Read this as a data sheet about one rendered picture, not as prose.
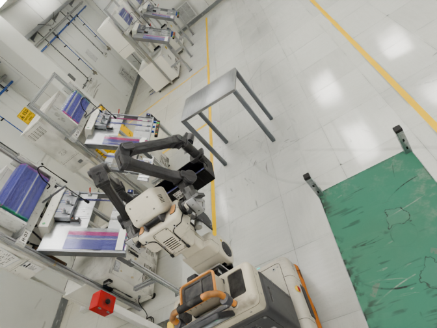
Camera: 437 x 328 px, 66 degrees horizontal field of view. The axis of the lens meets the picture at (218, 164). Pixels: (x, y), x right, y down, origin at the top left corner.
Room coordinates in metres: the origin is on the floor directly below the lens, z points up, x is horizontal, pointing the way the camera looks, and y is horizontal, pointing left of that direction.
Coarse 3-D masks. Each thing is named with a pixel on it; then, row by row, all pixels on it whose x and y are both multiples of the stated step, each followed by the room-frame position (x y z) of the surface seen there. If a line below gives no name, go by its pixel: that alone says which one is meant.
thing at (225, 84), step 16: (224, 80) 3.32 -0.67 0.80; (240, 80) 3.37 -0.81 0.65; (192, 96) 3.64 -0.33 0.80; (208, 96) 3.32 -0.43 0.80; (224, 96) 3.07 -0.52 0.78; (240, 96) 3.00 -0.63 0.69; (256, 96) 3.36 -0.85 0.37; (192, 112) 3.31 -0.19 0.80; (192, 128) 3.36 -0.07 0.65; (208, 144) 3.36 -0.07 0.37; (224, 160) 3.37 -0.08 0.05
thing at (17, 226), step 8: (24, 160) 3.23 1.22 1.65; (40, 168) 3.20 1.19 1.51; (48, 176) 3.21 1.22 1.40; (136, 192) 3.06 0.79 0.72; (0, 208) 2.67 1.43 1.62; (0, 216) 2.68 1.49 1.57; (8, 216) 2.66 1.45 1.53; (0, 224) 2.72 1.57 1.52; (8, 224) 2.70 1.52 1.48; (16, 224) 2.68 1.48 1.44; (24, 224) 2.66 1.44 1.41; (16, 232) 2.70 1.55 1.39; (24, 232) 2.64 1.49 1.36; (24, 240) 2.58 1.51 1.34; (120, 256) 2.34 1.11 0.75; (128, 264) 2.35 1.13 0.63; (152, 280) 2.37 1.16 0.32; (136, 288) 2.46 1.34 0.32; (176, 296) 2.35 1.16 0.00
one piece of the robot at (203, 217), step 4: (192, 212) 1.64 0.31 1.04; (192, 216) 1.61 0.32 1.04; (196, 216) 1.59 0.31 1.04; (200, 216) 1.62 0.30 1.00; (204, 216) 1.65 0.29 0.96; (196, 220) 1.60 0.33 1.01; (200, 220) 1.59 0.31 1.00; (204, 220) 1.61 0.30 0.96; (208, 220) 1.64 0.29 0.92; (196, 224) 1.57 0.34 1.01; (200, 224) 1.57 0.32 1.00; (204, 224) 1.59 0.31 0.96; (208, 224) 1.60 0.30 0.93; (196, 228) 1.57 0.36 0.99; (200, 228) 1.57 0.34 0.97; (212, 228) 1.59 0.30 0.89
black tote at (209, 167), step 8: (208, 160) 1.92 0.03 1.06; (184, 168) 1.98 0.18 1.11; (192, 168) 1.97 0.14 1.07; (200, 168) 1.95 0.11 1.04; (208, 168) 1.82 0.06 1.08; (200, 176) 1.79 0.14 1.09; (208, 176) 1.78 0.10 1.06; (160, 184) 2.05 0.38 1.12; (168, 184) 2.03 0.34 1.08; (192, 184) 1.81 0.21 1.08; (200, 184) 1.80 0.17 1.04; (176, 192) 1.85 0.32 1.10
